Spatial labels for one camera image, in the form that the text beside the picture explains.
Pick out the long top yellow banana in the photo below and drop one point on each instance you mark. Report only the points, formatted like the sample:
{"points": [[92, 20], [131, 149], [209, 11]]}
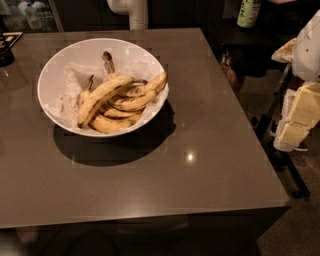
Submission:
{"points": [[100, 94]]}

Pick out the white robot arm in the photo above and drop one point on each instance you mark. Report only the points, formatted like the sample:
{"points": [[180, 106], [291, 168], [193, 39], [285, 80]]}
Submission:
{"points": [[306, 52]]}

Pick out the yellow banana bunch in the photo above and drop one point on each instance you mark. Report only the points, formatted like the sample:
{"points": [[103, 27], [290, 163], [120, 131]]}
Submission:
{"points": [[125, 108]]}

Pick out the white ceramic bowl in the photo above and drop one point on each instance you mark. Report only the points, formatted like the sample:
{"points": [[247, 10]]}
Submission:
{"points": [[88, 53]]}

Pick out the white paper bowl liner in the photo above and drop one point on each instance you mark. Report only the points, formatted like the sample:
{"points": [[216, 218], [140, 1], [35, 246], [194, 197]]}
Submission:
{"points": [[60, 99]]}

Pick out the green glass bottle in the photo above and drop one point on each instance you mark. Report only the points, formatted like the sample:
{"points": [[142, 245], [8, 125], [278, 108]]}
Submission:
{"points": [[248, 13]]}

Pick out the shelf with plastic bottles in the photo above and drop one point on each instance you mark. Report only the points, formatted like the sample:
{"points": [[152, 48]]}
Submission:
{"points": [[30, 16]]}

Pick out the black object at left edge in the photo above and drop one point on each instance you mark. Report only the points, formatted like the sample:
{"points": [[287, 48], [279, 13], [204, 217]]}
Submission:
{"points": [[7, 40]]}

